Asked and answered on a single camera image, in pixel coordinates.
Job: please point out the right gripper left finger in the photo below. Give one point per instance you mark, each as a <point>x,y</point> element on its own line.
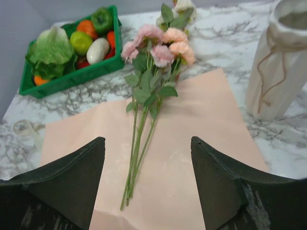
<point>57,196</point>

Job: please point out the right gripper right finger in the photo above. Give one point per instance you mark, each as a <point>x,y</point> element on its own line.
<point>235,196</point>

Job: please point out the beige ribbon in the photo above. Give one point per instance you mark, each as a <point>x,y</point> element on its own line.
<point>25,128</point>

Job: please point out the pink wrapping paper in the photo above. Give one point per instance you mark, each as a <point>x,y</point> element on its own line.
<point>165,196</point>

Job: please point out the pink flower bouquet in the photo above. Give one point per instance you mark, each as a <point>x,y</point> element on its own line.
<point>158,58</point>

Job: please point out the white ceramic vase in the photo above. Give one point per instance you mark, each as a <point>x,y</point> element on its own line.
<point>279,69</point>

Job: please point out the orange tangerine toy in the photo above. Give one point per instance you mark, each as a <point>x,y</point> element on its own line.
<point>39,80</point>

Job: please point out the red tomato toy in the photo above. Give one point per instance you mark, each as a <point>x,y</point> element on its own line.
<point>82,64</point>

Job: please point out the green plastic tray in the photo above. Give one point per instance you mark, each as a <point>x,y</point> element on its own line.
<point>77,77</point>

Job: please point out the green lettuce toy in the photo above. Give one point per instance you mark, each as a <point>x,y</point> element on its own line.
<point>52,55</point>

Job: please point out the white egg-shaped vegetable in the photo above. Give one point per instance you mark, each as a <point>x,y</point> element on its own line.
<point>97,51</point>

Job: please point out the lime green fruit toy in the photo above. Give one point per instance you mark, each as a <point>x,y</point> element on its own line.
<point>80,42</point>

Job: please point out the red chili pepper toy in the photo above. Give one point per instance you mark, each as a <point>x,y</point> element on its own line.
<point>111,40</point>

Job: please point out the orange pumpkin toy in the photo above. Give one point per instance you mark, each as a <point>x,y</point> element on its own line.
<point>87,27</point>

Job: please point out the green bell pepper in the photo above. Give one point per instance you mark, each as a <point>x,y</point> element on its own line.
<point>102,21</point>

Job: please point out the white rose stem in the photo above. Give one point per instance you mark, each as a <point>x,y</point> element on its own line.
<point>183,13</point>

